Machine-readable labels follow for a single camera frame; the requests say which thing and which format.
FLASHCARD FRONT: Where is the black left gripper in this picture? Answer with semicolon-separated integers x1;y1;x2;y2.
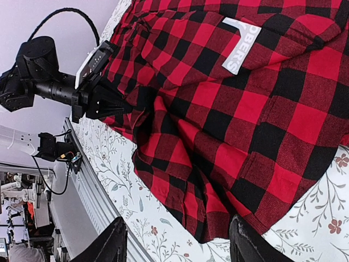
71;81;133;123

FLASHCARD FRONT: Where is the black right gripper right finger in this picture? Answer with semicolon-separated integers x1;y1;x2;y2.
230;215;292;262

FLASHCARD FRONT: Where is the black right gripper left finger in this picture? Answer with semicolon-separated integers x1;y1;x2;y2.
71;217;128;262

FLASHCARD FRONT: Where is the red black plaid shirt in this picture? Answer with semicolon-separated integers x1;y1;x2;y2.
104;1;348;243

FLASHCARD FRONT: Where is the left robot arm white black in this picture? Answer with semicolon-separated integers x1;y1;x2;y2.
1;36;133;123

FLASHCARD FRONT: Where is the floral patterned table cloth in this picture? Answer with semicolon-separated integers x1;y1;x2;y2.
71;0;349;262

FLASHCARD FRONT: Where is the person in grey shirt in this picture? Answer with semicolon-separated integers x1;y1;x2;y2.
9;244;46;262

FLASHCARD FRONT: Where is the aluminium front rail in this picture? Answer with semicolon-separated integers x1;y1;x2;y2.
63;118;154;261

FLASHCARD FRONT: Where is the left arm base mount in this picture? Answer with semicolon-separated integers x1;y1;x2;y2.
34;129;82;174

